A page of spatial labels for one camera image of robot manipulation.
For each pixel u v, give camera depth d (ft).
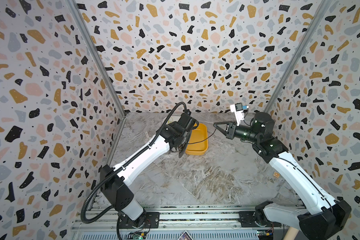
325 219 1.21
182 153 2.65
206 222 2.41
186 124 1.86
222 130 2.10
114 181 1.33
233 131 1.89
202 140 2.23
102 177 1.42
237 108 1.95
